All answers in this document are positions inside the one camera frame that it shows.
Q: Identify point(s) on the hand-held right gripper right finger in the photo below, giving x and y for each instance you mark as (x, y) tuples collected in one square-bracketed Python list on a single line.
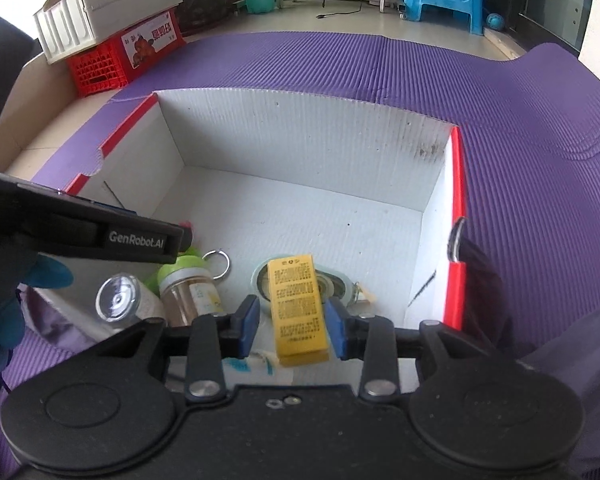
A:
[(336, 330)]

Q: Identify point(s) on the red cardboard box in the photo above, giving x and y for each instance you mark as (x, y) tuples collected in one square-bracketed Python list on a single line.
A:
[(305, 160)]

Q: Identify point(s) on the person's left hand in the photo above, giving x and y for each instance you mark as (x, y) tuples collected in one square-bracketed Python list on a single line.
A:
[(10, 320)]

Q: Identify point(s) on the black planter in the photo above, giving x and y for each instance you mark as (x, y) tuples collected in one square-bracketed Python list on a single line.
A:
[(205, 2)]

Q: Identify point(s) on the green lid bottle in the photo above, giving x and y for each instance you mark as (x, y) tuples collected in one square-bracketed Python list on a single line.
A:
[(190, 300)]

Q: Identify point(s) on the white plastic crate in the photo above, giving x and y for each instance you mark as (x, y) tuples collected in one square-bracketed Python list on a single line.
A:
[(105, 5)]

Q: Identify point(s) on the purple foam mat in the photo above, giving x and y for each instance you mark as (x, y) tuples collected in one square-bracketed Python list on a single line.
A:
[(530, 135)]

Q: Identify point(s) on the oval green tin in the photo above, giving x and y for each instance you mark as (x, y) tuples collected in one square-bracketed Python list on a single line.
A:
[(341, 285)]

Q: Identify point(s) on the yellow small box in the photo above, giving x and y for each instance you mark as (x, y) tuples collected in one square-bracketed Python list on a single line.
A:
[(297, 310)]

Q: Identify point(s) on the blue ball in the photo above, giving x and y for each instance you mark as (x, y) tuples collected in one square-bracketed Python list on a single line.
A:
[(495, 21)]

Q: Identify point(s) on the red plastic crate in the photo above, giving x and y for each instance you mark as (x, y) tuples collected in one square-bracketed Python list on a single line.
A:
[(105, 65)]

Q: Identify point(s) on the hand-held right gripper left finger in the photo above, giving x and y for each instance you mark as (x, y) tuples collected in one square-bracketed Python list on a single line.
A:
[(249, 327)]

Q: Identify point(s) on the white tube blue print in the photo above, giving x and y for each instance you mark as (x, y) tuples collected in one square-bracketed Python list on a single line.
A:
[(245, 364)]

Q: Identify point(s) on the clear plastic bottle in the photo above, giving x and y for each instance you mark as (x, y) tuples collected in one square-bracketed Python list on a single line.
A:
[(119, 300)]

